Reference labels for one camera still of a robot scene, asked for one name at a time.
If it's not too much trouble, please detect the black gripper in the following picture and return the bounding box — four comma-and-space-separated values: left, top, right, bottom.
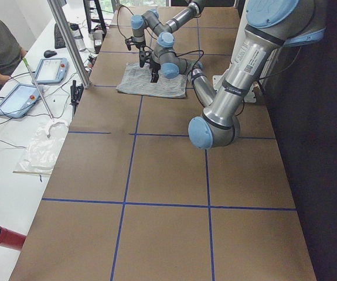
134, 41, 152, 68
149, 60, 161, 83

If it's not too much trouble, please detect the blue white striped polo shirt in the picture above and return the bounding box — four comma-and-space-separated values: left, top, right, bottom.
115, 61, 190, 100

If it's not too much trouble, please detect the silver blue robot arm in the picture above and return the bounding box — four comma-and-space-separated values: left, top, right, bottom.
125, 1, 205, 74
142, 1, 328, 149

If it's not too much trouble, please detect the black ladder stand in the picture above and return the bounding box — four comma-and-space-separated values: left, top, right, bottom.
83, 0, 108, 35

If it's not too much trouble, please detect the water bottle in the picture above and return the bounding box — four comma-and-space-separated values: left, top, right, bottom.
70, 23, 86, 52

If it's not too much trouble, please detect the black tool on table edge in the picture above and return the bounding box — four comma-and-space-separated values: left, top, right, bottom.
70, 80, 84, 117

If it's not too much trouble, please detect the black keyboard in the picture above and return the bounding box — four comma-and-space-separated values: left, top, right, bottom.
53, 23, 66, 49

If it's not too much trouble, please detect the far blue teach pendant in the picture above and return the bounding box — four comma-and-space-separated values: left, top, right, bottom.
35, 58, 69, 85

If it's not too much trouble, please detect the blue teach pendant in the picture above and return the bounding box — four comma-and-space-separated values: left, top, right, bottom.
0, 84, 40, 118
35, 58, 69, 85

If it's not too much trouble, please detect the black computer mouse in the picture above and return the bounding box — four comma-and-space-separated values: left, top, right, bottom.
43, 50, 57, 58

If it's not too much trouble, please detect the grabber stick with white hook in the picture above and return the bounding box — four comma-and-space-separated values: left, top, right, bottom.
22, 57, 69, 138

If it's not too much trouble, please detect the near blue teach pendant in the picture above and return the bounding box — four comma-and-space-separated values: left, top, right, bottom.
0, 84, 40, 118

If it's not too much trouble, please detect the clear plastic bag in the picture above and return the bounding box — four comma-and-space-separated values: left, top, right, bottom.
14, 124, 68, 174

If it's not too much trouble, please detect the wooden stick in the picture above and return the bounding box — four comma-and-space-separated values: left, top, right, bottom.
12, 170, 51, 176

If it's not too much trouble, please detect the red cylinder tube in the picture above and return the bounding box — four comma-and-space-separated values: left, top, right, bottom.
0, 226, 26, 251

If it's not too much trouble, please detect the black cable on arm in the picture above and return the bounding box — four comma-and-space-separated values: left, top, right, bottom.
173, 50, 205, 77

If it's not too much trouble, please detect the aluminium frame post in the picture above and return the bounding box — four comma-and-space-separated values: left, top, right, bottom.
47, 0, 91, 89

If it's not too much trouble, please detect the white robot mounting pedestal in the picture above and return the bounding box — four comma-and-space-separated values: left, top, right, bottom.
212, 0, 258, 104

